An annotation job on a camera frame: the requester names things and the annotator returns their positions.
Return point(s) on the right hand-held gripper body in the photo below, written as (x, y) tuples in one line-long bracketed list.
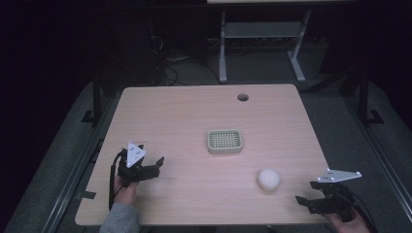
[(336, 194)]

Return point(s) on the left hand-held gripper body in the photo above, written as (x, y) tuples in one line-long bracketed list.
[(133, 155)]

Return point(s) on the person's left hand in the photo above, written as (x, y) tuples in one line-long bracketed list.
[(125, 194)]

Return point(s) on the person's right hand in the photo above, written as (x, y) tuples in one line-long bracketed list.
[(348, 226)]

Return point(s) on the round white soap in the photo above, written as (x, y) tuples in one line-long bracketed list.
[(268, 179)]

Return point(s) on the grey tape strip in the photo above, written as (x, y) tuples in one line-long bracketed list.
[(86, 194)]

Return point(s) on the black metal stand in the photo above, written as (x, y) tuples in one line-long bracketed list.
[(96, 100), (365, 97)]

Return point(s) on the green slotted soap dish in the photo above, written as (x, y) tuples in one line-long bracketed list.
[(224, 141)]

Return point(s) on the metal floor rail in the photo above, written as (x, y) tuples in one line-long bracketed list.
[(77, 168), (379, 152)]

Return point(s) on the grey metal desk frame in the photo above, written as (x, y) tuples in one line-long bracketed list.
[(261, 29)]

